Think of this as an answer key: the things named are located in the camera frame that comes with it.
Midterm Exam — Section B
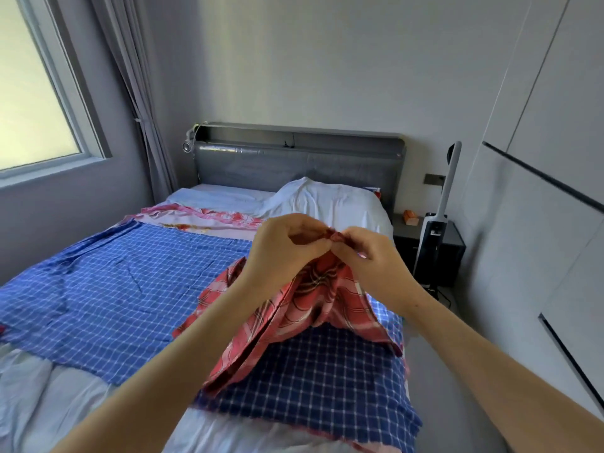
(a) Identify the person's right hand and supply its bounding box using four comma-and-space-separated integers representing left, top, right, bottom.
327, 226, 428, 319

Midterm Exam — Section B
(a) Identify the person's left hand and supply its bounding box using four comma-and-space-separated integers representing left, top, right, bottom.
234, 213, 334, 305

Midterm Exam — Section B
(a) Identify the red white plaid cloth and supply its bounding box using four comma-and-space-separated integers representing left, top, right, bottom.
172, 242, 407, 397

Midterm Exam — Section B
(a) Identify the blue checked cloth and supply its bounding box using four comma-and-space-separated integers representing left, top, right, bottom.
0, 220, 424, 453

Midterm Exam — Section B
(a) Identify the person's left forearm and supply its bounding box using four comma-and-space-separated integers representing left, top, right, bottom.
52, 282, 275, 453

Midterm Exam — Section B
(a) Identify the person's right forearm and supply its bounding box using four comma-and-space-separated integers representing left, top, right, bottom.
401, 289, 604, 453

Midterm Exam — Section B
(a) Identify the white pillow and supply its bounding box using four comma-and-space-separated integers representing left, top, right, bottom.
253, 177, 394, 240

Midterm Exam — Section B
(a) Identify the dark nightstand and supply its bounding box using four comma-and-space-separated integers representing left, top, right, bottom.
391, 215, 467, 291

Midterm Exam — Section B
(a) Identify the black white standing device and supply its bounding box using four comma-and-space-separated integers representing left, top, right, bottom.
411, 140, 464, 281

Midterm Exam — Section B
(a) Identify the grey padded headboard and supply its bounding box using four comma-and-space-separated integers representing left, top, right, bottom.
189, 122, 407, 215

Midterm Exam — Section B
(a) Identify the clip-on bed lamp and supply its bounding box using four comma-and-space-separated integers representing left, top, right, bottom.
181, 125, 202, 155

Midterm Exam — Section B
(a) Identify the white wardrobe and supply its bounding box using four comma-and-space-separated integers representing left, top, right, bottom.
451, 0, 604, 423

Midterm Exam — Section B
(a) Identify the grey curtain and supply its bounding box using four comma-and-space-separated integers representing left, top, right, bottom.
87, 0, 181, 206

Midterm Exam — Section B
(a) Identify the white bed sheet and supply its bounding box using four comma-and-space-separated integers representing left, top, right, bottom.
0, 184, 398, 453

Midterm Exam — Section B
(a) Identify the white framed window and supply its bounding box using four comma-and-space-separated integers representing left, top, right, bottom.
0, 0, 111, 191

